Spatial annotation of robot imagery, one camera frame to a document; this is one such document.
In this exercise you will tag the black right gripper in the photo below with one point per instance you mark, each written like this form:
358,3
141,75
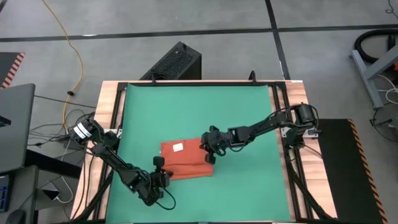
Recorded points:
220,140

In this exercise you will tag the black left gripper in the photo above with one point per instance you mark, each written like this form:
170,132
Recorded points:
152,186

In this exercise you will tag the orange towel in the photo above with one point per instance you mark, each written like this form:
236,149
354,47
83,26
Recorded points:
189,158

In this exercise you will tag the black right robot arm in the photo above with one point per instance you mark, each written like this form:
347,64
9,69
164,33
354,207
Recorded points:
264,126

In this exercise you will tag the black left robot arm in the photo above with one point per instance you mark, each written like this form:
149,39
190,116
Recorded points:
109,155

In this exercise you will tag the green table mat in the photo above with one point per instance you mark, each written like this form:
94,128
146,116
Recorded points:
155,109

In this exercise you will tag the black computer tower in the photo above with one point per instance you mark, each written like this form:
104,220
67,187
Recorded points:
177,60

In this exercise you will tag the black desk beam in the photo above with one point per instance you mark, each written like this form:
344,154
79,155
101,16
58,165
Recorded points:
53,163

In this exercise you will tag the black orange-striped floor mat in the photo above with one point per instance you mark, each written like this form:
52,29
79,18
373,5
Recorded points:
7,65
342,171

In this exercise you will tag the grey desk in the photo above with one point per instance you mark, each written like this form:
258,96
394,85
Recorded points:
25,193

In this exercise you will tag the black computer mouse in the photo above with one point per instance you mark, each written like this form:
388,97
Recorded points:
15,216

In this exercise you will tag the grey metal stand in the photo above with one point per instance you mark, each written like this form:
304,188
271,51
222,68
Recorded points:
368,84

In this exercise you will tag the black metal table frame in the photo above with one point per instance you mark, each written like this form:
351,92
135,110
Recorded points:
202,83

